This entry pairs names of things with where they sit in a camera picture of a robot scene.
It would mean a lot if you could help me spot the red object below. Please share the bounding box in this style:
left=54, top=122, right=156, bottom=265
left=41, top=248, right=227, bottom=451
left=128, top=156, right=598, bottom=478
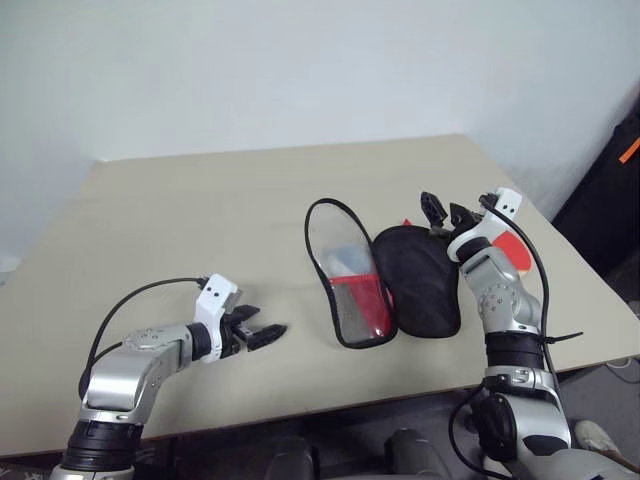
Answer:
left=399, top=215, right=535, bottom=278

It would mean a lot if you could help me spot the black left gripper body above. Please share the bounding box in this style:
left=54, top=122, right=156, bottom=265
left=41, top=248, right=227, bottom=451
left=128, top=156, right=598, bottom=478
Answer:
left=218, top=313, right=251, bottom=360

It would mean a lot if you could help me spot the white floor cable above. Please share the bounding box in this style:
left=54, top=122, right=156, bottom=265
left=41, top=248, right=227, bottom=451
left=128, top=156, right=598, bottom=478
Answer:
left=602, top=355, right=640, bottom=384

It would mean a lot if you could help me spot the dark rounded shape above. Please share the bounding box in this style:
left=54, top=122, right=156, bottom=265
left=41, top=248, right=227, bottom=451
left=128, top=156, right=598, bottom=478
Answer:
left=263, top=434, right=315, bottom=480
left=382, top=427, right=454, bottom=480

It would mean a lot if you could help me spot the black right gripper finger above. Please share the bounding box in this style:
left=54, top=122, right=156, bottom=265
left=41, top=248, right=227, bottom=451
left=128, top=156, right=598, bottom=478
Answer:
left=448, top=201, right=477, bottom=230
left=419, top=190, right=448, bottom=230

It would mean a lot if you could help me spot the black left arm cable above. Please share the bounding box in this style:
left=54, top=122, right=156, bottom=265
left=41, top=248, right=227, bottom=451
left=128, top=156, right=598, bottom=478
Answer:
left=78, top=277, right=207, bottom=401

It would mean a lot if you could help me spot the white shoe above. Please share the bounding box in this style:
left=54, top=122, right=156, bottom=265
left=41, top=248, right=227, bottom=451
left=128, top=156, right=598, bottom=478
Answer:
left=573, top=419, right=627, bottom=467

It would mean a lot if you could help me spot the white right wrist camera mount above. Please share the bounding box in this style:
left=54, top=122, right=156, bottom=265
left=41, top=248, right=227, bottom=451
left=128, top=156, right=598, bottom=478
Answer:
left=446, top=187, right=523, bottom=264

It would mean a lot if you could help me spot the black cable tie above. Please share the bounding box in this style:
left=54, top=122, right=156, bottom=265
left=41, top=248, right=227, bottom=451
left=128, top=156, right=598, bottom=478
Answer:
left=539, top=330, right=585, bottom=347

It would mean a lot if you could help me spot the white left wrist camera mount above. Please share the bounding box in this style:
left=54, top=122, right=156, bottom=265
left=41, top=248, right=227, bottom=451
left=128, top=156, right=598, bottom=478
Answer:
left=192, top=273, right=246, bottom=362

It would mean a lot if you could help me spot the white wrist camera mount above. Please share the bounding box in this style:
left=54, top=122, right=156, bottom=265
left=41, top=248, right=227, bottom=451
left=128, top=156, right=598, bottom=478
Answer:
left=192, top=273, right=246, bottom=362
left=446, top=187, right=523, bottom=264

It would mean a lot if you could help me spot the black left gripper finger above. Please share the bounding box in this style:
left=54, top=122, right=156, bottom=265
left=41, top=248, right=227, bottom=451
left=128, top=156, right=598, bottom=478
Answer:
left=245, top=323, right=289, bottom=351
left=230, top=304, right=263, bottom=330

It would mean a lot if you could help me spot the grey robot torso shell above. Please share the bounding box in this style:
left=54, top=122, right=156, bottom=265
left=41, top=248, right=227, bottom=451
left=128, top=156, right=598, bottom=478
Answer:
left=514, top=446, right=640, bottom=480

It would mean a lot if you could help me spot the black case with orange tag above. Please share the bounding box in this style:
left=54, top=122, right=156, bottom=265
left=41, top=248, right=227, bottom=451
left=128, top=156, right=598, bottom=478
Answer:
left=548, top=89, right=640, bottom=306

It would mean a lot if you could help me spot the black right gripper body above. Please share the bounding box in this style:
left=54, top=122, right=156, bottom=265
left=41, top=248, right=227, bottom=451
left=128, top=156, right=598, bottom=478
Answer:
left=430, top=213, right=485, bottom=247

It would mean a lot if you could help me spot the clear pouch with black trim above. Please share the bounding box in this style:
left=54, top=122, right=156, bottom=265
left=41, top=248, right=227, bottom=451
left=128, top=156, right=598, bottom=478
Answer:
left=304, top=197, right=463, bottom=348

